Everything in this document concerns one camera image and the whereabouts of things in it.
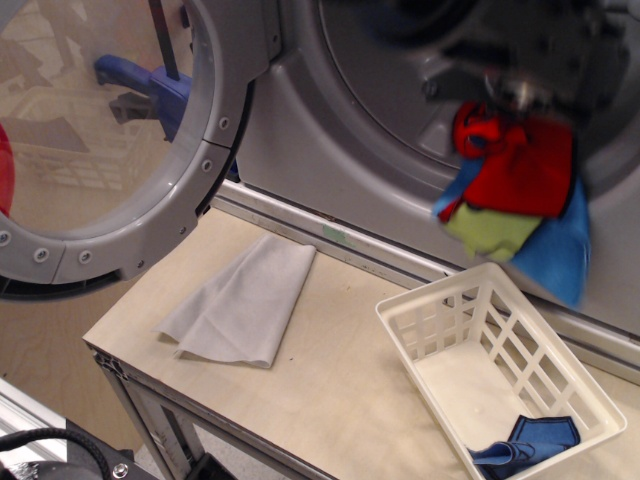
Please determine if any white plastic basket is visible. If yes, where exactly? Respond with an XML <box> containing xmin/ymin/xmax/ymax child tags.
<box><xmin>376</xmin><ymin>263</ymin><xmax>627</xmax><ymax>479</ymax></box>

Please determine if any black base with cable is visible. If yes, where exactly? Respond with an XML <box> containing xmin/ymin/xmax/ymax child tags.
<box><xmin>1</xmin><ymin>417</ymin><xmax>156</xmax><ymax>479</ymax></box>

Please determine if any light blue cloth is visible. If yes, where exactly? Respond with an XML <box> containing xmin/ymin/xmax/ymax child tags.
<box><xmin>433</xmin><ymin>160</ymin><xmax>591</xmax><ymax>306</ymax></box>

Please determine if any lime green cloth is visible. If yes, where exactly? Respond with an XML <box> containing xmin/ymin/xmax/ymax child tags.
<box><xmin>444</xmin><ymin>203</ymin><xmax>543</xmax><ymax>262</ymax></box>

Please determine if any blue clamp handle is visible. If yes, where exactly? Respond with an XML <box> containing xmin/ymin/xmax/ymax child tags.
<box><xmin>94</xmin><ymin>55</ymin><xmax>192</xmax><ymax>142</ymax></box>

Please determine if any grey laundry machine body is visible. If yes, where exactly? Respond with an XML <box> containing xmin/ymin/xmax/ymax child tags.
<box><xmin>223</xmin><ymin>1</ymin><xmax>639</xmax><ymax>381</ymax></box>

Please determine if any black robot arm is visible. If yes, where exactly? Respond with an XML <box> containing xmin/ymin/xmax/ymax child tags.
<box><xmin>359</xmin><ymin>1</ymin><xmax>630</xmax><ymax>121</ymax></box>

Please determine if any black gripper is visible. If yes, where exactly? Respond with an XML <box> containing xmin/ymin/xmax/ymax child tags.
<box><xmin>422</xmin><ymin>39</ymin><xmax>630</xmax><ymax>125</ymax></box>

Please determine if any aluminium table frame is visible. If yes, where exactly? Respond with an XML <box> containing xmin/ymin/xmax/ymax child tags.
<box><xmin>88</xmin><ymin>343</ymin><xmax>332</xmax><ymax>479</ymax></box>

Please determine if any grey cloth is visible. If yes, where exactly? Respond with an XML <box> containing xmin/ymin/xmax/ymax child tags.
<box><xmin>154</xmin><ymin>234</ymin><xmax>316</xmax><ymax>368</ymax></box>

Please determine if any red cloth black trim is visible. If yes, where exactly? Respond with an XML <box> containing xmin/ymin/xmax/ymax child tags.
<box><xmin>452</xmin><ymin>101</ymin><xmax>574</xmax><ymax>218</ymax></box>

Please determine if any grey round machine door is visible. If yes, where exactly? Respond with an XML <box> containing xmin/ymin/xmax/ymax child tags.
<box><xmin>1</xmin><ymin>1</ymin><xmax>281</xmax><ymax>301</ymax></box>

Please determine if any dark blue cloth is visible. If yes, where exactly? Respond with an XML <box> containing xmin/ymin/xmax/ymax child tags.
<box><xmin>469</xmin><ymin>415</ymin><xmax>581</xmax><ymax>479</ymax></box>

